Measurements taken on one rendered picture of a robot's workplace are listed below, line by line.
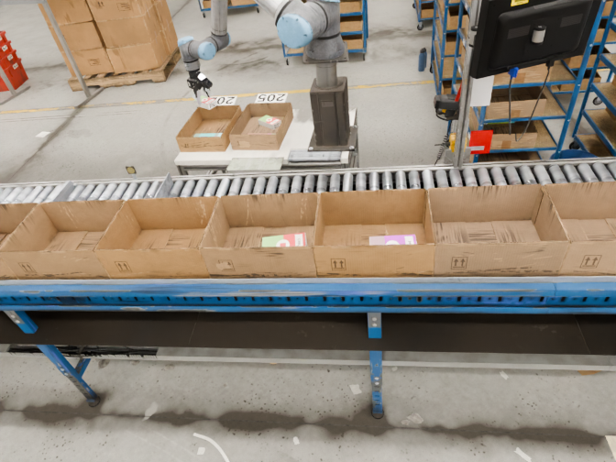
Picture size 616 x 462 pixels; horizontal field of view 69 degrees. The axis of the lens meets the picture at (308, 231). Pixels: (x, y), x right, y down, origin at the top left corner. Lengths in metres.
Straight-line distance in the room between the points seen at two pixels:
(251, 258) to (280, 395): 1.00
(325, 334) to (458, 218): 0.67
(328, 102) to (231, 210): 0.87
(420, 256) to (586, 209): 0.67
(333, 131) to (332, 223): 0.80
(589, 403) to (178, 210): 2.00
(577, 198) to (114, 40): 5.31
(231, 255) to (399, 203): 0.64
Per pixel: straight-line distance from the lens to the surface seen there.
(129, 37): 6.02
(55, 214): 2.16
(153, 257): 1.65
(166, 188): 2.44
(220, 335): 1.84
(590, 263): 1.64
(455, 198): 1.71
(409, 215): 1.74
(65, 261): 1.85
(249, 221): 1.81
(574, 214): 1.88
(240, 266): 1.57
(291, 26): 2.08
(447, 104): 2.18
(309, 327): 1.78
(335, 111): 2.39
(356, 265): 1.50
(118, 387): 2.69
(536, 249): 1.53
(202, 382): 2.50
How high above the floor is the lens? 2.05
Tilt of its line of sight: 41 degrees down
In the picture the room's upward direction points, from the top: 9 degrees counter-clockwise
